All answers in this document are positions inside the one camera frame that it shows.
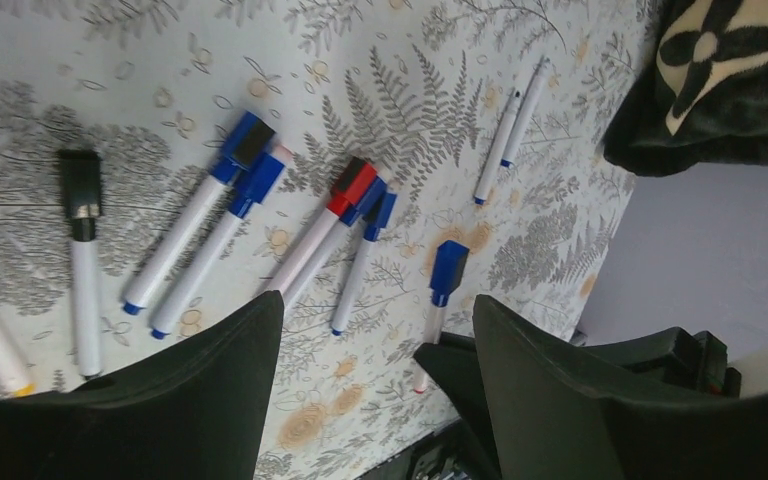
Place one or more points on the red marker black eraser cap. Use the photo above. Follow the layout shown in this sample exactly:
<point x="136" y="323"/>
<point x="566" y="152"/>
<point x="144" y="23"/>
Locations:
<point x="352" y="189"/>

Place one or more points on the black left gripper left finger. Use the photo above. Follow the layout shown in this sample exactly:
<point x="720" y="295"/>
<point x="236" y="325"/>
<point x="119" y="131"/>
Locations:
<point x="195" y="410"/>

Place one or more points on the white marker body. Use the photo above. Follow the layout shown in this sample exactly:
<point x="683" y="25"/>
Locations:
<point x="530" y="101"/>

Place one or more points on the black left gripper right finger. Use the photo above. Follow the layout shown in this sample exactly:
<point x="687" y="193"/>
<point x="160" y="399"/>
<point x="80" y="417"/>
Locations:
<point x="559" y="412"/>

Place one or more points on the black floral blanket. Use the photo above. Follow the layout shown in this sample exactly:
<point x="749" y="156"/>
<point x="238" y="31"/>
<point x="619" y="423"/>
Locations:
<point x="704" y="96"/>

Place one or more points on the blue marker black eraser cap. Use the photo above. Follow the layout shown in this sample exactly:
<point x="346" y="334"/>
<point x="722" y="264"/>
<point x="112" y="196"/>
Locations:
<point x="237" y="155"/>

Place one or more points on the floral patterned table mat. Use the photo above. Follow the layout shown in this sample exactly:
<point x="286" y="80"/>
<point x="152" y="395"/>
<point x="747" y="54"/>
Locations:
<point x="419" y="86"/>

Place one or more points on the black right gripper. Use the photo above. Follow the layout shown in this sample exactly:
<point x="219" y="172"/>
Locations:
<point x="465" y="450"/>

